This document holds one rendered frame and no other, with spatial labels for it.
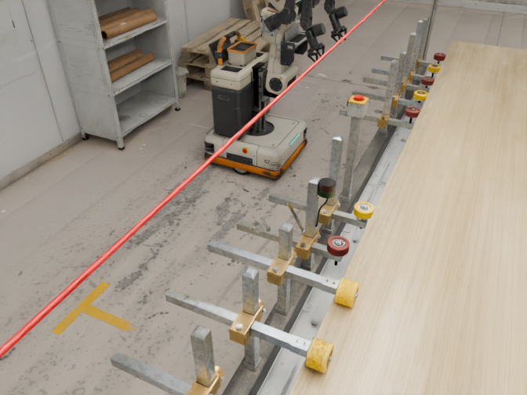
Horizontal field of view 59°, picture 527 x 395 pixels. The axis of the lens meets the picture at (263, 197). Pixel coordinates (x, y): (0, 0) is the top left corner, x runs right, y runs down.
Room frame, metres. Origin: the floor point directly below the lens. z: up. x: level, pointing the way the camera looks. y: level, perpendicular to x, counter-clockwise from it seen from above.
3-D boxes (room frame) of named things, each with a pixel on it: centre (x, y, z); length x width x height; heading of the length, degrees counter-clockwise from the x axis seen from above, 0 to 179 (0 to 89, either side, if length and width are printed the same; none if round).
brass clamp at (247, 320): (0.88, 0.05, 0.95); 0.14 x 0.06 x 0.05; 154
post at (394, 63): (2.48, -0.72, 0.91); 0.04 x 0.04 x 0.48; 64
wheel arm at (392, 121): (2.46, -0.66, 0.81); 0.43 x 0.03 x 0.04; 64
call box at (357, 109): (1.81, -0.40, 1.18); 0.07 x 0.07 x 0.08; 64
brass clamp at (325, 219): (1.56, -0.28, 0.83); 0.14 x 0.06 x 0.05; 154
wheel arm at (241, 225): (1.35, -0.09, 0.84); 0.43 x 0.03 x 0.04; 64
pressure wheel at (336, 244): (1.26, -0.27, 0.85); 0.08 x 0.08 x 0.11
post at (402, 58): (2.70, -0.83, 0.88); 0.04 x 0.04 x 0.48; 64
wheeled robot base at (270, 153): (3.36, 0.05, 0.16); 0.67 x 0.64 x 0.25; 64
